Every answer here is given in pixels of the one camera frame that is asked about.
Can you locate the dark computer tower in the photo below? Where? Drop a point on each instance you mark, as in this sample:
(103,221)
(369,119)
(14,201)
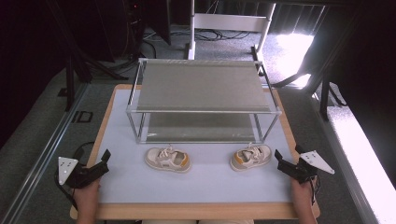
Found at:
(130,28)

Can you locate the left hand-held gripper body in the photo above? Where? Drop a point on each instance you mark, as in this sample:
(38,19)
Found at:
(67,168)

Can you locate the black floor socket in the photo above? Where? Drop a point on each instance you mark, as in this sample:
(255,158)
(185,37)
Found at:
(83,116)

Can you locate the white table mat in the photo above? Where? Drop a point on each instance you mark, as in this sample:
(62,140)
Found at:
(202,186)

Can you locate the person's left hand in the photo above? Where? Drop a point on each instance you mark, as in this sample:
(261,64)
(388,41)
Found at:
(87,196)

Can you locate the metal floor rail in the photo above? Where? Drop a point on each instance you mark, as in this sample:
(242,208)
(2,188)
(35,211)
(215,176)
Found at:
(43,155)

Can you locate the black metal stand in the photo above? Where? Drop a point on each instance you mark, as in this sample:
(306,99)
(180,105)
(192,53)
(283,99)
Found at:
(70,81)
(325,99)

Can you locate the metal shoe rack grey shelves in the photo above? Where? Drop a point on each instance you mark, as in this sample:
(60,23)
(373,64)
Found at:
(202,84)

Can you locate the beige child sneaker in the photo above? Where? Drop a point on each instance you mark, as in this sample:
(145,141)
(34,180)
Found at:
(250,158)
(162,161)

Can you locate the person's right hand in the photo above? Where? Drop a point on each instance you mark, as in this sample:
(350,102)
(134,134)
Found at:
(303,196)

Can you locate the white desk frame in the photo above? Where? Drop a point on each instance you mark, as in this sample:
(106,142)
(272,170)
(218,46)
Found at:
(230,22)

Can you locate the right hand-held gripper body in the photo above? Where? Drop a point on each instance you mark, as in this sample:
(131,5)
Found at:
(316,160)

